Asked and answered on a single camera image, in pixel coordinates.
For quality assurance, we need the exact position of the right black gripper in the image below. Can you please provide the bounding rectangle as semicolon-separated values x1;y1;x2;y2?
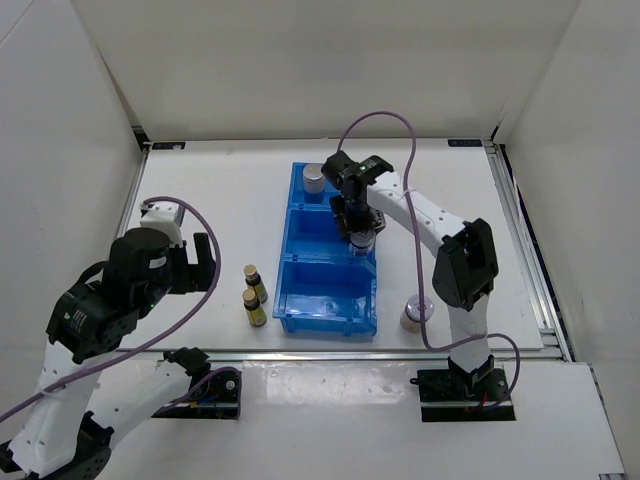
329;194;387;244

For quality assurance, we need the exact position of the red-label spice jar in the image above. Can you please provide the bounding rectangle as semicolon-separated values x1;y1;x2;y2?
400;294;435;333
349;230;377;258

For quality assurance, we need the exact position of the silver-lid shaker blue label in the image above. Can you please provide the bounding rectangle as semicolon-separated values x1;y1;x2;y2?
302;163;325;204

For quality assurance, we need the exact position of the small yellow bottle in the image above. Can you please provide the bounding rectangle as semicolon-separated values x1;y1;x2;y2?
243;264;268;304
242;288;267;327

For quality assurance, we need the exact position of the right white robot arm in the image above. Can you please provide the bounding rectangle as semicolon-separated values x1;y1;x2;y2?
321;150;499;400

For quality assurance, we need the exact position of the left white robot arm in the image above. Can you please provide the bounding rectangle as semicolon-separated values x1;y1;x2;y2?
1;227;218;479

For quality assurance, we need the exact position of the blue three-compartment plastic bin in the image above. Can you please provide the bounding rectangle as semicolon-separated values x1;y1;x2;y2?
273;162;377;337

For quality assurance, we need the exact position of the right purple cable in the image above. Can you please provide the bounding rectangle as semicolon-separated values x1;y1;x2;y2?
336;110;522;412

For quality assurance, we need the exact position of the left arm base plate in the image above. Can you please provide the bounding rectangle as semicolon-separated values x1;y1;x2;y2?
153;366;242;420

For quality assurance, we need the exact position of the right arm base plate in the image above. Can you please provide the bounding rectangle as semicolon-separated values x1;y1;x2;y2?
409;368;516;423

